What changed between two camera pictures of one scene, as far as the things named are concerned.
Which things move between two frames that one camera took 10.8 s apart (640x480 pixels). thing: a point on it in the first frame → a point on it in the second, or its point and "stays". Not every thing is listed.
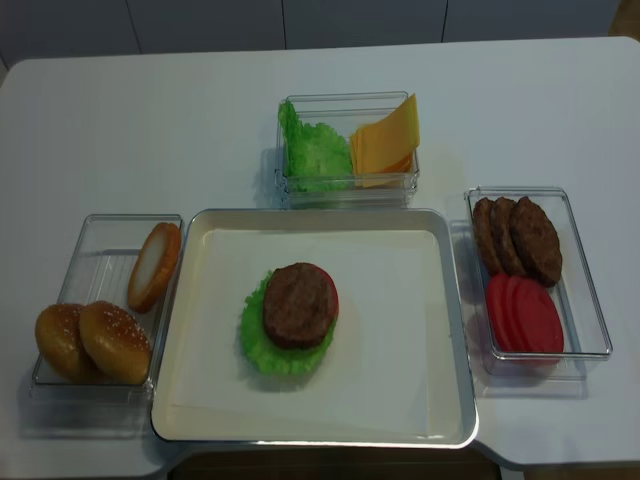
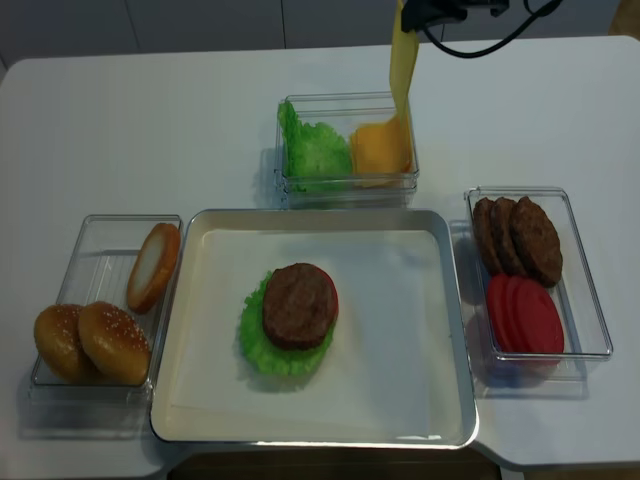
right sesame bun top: [114, 344] stays
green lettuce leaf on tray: [264, 352] stays
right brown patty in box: [537, 242] stays
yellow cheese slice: [382, 153] → [404, 52]
